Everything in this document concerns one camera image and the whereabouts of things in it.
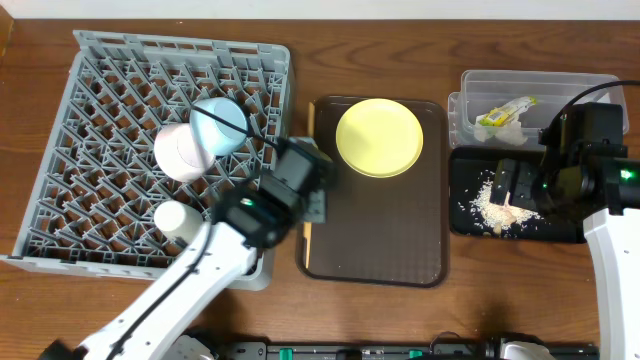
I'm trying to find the dark brown serving tray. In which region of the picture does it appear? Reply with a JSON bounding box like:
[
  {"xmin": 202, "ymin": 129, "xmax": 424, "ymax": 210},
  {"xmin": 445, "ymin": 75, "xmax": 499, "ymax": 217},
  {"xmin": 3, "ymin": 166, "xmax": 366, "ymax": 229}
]
[{"xmin": 296, "ymin": 95, "xmax": 449, "ymax": 288}]

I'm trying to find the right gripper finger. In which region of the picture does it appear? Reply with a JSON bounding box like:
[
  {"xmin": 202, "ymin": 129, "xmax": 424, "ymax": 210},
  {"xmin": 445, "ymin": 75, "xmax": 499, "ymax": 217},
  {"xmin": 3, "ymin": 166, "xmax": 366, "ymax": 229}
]
[
  {"xmin": 489, "ymin": 159, "xmax": 519, "ymax": 204},
  {"xmin": 510, "ymin": 162, "xmax": 539, "ymax": 206}
]

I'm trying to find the yellow round plate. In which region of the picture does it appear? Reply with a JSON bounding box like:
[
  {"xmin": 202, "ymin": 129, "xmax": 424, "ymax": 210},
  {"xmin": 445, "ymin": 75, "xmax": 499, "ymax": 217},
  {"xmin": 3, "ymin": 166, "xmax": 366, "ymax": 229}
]
[{"xmin": 335, "ymin": 98, "xmax": 424, "ymax": 178}]

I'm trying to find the leftover rice food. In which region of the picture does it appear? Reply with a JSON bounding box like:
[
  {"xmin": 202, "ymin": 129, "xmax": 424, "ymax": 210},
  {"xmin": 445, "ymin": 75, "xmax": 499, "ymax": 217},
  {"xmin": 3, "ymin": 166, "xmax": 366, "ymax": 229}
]
[{"xmin": 455, "ymin": 170, "xmax": 542, "ymax": 237}]

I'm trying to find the light blue bowl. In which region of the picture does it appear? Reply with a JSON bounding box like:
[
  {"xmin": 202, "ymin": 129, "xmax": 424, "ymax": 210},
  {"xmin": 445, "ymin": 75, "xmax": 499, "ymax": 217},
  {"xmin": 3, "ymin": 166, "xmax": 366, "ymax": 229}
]
[{"xmin": 189, "ymin": 97, "xmax": 248, "ymax": 156}]

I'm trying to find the white tissue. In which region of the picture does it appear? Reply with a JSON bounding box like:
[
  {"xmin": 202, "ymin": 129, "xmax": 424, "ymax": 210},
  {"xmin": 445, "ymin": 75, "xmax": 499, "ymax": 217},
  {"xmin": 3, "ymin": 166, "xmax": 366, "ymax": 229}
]
[{"xmin": 473, "ymin": 120, "xmax": 527, "ymax": 146}]

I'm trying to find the clear plastic waste bin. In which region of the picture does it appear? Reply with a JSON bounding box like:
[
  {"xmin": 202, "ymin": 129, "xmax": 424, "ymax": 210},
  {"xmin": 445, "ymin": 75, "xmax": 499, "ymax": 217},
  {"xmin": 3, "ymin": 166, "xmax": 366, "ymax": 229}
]
[{"xmin": 448, "ymin": 70, "xmax": 618, "ymax": 151}]

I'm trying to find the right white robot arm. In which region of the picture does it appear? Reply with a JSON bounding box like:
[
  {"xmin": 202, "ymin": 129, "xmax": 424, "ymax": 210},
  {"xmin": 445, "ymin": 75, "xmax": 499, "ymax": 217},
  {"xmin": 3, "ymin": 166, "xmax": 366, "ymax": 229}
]
[{"xmin": 490, "ymin": 156, "xmax": 639, "ymax": 359}]

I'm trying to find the grey plastic dishwasher rack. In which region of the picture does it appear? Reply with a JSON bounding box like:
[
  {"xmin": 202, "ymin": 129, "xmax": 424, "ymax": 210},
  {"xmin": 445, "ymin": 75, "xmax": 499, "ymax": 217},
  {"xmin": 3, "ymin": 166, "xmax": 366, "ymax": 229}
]
[{"xmin": 3, "ymin": 30, "xmax": 294, "ymax": 280}]

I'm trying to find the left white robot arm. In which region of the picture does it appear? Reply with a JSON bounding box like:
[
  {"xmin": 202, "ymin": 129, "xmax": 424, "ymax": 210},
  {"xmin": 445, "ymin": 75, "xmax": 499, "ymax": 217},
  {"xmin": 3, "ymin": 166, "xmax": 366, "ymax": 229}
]
[{"xmin": 40, "ymin": 139, "xmax": 334, "ymax": 359}]

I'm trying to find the wooden chopstick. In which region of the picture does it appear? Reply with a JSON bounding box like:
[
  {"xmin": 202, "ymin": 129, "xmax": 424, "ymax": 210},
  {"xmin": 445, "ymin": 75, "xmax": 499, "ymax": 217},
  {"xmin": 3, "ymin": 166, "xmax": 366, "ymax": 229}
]
[{"xmin": 303, "ymin": 102, "xmax": 315, "ymax": 269}]

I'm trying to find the black waste tray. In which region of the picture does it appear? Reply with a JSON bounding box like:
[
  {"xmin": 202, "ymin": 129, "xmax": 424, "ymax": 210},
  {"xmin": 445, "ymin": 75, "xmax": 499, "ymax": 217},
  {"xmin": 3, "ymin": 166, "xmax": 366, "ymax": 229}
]
[{"xmin": 449, "ymin": 146, "xmax": 585, "ymax": 244}]

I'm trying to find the green snack wrapper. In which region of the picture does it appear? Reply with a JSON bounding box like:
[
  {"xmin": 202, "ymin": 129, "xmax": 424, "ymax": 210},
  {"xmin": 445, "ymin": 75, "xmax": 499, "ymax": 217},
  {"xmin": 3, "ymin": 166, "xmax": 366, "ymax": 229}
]
[{"xmin": 476, "ymin": 96, "xmax": 537, "ymax": 127}]

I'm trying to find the pale green cup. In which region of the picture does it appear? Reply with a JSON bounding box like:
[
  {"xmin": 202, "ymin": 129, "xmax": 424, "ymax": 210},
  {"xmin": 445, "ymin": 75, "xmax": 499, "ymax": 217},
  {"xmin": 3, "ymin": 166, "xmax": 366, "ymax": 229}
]
[{"xmin": 153, "ymin": 200, "xmax": 204, "ymax": 244}]

